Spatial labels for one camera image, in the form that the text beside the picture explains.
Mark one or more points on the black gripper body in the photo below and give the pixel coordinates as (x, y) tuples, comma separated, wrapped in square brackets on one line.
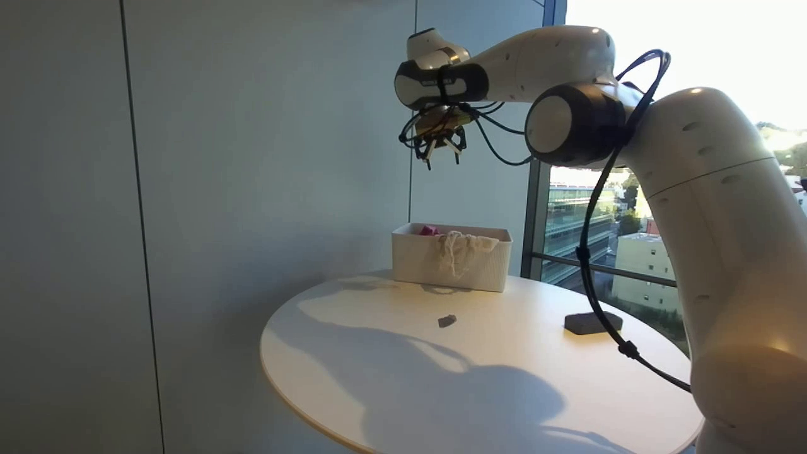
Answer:
[(440, 127)]

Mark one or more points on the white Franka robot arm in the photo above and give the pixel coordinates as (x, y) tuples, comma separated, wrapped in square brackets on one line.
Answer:
[(713, 210)]

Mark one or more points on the pink item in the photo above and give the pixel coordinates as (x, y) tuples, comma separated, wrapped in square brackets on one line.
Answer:
[(430, 229)]

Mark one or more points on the small grey object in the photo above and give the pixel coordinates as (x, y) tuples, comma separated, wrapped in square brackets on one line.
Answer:
[(446, 321)]

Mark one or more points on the black rectangular block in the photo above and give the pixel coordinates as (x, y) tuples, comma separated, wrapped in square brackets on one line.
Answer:
[(580, 325)]

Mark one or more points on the dark window railing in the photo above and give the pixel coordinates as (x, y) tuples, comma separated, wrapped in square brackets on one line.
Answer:
[(631, 277)]

